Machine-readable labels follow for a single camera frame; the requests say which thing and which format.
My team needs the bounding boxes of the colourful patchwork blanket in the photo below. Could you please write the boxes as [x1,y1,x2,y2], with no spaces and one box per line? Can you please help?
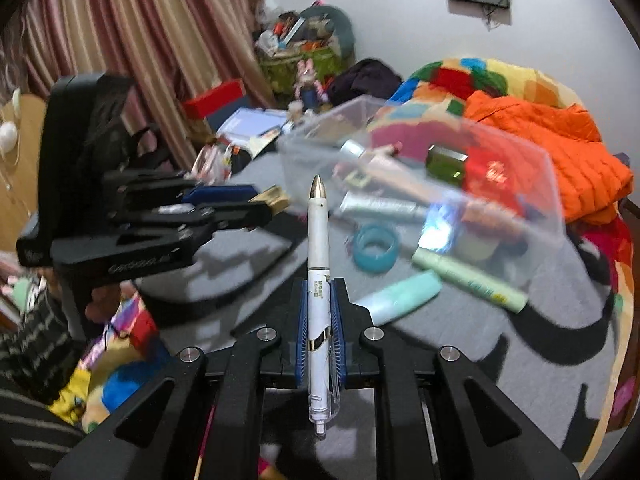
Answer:
[50,57,636,466]

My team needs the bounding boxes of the blue notebook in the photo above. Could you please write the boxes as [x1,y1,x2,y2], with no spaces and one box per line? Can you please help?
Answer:
[215,107,291,148]

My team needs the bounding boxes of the striped pink and beige curtain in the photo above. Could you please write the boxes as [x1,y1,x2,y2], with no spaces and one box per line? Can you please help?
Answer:
[20,0,276,171]

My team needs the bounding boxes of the teal tape roll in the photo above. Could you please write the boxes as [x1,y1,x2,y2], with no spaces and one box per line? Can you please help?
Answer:
[352,223,401,273]

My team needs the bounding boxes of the pink plastic bag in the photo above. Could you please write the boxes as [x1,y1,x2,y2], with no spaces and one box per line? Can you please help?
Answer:
[192,142,233,183]

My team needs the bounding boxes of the wooden furniture panel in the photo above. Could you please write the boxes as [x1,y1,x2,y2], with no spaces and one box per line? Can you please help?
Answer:
[0,92,51,251]

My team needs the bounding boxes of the grey and black blanket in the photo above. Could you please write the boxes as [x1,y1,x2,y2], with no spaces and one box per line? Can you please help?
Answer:
[135,150,618,480]

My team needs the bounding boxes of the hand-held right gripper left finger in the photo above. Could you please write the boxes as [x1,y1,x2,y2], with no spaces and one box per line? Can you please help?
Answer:
[50,277,312,480]

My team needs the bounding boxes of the orange puffer jacket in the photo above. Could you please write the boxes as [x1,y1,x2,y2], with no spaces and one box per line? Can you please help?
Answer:
[462,91,635,226]

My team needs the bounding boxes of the mint green tube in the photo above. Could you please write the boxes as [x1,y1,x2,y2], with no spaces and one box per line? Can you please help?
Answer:
[354,270,443,326]

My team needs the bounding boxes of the pink bunny toy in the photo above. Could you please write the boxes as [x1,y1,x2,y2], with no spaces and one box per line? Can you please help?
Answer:
[292,60,328,111]

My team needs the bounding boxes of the person's left hand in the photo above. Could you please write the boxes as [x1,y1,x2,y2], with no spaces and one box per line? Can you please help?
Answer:
[84,282,123,322]

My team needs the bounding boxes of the red and gold packet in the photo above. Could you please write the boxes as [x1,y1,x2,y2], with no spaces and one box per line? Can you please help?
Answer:
[460,147,526,196]

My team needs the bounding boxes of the pale green tube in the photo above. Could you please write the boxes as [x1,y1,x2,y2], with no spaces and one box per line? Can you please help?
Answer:
[411,249,529,314]

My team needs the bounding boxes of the silver cosmetic tube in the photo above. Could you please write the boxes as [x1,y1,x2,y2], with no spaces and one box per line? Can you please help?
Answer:
[337,192,431,223]

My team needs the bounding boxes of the grey neck pillow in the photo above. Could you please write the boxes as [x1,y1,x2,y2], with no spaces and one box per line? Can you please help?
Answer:
[300,4,357,68]

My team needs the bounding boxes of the beige cream tube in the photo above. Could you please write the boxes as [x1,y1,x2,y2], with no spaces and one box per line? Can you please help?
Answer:
[339,139,451,201]

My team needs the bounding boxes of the person's left forearm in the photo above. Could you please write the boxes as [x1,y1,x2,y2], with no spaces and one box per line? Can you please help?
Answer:
[0,285,86,411]

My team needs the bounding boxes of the red box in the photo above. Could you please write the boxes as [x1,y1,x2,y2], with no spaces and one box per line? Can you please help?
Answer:
[182,79,246,121]

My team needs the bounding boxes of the clear plastic storage bin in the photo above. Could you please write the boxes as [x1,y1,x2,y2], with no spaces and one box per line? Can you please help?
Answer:
[277,94,568,266]

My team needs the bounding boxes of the black mesh chair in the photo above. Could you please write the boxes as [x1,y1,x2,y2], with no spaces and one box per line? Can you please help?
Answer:
[90,82,173,173]

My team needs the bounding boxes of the dark purple clothing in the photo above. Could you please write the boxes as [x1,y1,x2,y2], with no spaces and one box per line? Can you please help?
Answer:
[327,58,403,106]

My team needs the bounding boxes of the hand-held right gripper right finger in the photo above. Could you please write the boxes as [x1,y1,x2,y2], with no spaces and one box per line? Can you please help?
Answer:
[330,279,581,480]

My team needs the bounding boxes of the white pen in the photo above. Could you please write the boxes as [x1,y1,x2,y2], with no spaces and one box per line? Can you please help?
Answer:
[306,175,343,438]

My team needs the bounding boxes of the green glass bottle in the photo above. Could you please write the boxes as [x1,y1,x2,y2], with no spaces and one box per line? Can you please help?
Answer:
[425,144,468,183]

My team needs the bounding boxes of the black cable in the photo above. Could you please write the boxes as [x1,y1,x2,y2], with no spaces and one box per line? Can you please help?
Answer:
[480,2,502,31]

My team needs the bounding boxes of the green patterned storage basket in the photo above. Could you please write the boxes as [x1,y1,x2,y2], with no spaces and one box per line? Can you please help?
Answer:
[257,45,346,96]

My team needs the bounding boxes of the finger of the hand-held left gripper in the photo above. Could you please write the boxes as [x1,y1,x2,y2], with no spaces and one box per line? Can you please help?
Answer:
[102,170,258,208]
[125,201,275,233]

